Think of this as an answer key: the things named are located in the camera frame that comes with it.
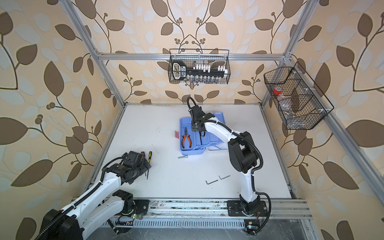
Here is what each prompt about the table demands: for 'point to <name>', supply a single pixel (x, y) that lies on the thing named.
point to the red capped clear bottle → (277, 91)
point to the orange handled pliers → (183, 138)
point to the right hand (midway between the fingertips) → (198, 127)
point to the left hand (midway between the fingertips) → (145, 167)
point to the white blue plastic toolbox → (193, 142)
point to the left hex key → (207, 183)
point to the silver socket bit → (185, 156)
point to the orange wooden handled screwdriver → (200, 138)
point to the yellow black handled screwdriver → (150, 157)
